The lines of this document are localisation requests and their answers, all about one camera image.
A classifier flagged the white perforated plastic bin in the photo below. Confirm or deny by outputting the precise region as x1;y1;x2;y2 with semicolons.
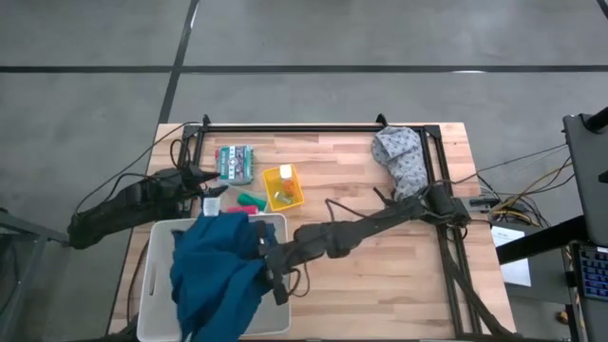
136;212;292;342

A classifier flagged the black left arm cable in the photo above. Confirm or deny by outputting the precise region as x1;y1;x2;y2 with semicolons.
74;121;201;215

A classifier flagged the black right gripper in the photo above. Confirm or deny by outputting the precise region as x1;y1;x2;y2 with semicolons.
255;219;305;307

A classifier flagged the grey patterned cloth gown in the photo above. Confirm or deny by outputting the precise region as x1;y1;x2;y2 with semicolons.
370;125;429;201

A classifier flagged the black desk support bar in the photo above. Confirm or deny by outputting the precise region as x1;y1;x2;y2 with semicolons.
496;216;588;266

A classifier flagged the yellow cable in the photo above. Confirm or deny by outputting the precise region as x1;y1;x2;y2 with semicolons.
493;159;574;215

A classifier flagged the green bandage roll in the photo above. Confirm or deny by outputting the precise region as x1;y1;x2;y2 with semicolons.
237;192;268;211

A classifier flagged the green first aid kit pouch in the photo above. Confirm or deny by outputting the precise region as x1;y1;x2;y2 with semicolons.
214;144;256;186

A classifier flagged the clear plastic bag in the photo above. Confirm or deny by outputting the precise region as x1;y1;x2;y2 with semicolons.
201;182;272;220

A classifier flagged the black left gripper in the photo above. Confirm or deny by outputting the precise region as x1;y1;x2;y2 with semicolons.
178;164;229;200

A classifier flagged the white bandage roll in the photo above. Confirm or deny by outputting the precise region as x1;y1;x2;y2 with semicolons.
202;197;222;218

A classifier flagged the small yellow plastic basket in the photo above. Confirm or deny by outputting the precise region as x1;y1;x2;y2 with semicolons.
261;163;306;213

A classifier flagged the keyboard with blue keys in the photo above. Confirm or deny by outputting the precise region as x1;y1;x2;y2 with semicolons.
577;244;608;301

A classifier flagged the red bandage roll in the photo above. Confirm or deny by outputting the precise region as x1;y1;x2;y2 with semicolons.
226;204;260;217

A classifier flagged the dark grey side desk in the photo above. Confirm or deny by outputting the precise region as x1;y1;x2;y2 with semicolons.
561;106;608;248

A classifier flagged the dark grey metal cart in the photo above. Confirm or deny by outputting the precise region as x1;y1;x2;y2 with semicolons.
0;207;71;342

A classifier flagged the grey cable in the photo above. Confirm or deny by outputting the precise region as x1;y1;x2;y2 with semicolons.
450;142;569;185

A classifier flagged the blue cloth garment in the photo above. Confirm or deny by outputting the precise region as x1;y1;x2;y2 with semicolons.
169;211;280;342

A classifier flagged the black aluminium table frame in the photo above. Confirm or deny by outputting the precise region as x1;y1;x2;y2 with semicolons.
178;113;523;342

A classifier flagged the white paper sheet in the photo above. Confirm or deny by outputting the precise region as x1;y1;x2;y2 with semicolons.
490;225;532;288

